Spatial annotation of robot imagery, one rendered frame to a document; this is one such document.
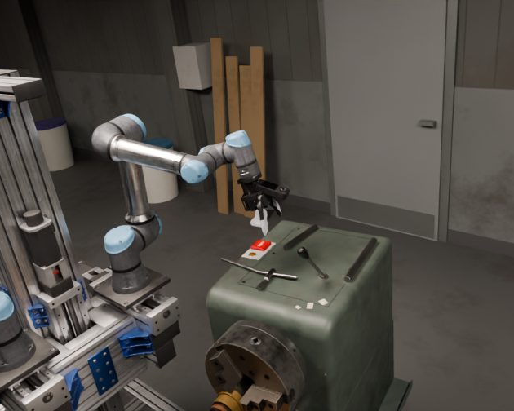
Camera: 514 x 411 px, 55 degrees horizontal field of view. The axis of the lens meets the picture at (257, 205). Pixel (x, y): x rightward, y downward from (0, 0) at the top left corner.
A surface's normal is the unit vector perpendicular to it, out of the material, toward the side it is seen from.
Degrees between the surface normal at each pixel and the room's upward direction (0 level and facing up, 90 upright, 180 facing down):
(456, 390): 0
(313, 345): 90
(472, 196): 90
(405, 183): 90
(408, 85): 90
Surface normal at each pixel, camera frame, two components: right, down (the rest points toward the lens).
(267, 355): 0.33, -0.70
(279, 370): 0.58, -0.46
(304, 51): -0.64, 0.39
